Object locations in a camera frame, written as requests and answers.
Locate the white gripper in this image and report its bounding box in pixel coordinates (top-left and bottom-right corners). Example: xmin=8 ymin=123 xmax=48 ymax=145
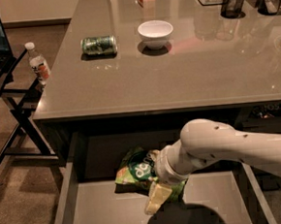
xmin=144 ymin=140 xmax=197 ymax=215

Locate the green rice chip bag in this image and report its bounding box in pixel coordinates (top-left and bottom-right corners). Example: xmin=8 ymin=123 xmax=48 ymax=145
xmin=112 ymin=143 xmax=190 ymax=208

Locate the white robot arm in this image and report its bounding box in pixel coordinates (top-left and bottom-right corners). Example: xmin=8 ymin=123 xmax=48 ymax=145
xmin=144 ymin=119 xmax=281 ymax=215

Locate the open grey top drawer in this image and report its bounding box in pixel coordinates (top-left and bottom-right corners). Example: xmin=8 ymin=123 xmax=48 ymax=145
xmin=55 ymin=130 xmax=277 ymax=224

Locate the green soda can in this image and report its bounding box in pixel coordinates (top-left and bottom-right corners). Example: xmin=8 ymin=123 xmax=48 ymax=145
xmin=80 ymin=36 xmax=117 ymax=55

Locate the white bowl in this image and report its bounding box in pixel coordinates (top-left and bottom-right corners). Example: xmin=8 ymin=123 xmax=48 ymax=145
xmin=138 ymin=20 xmax=173 ymax=49

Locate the black laptop stand table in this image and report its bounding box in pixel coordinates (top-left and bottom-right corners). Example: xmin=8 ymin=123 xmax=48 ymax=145
xmin=0 ymin=45 xmax=54 ymax=165

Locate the plastic water bottle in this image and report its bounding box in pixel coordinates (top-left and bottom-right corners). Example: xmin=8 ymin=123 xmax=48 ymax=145
xmin=24 ymin=42 xmax=51 ymax=85

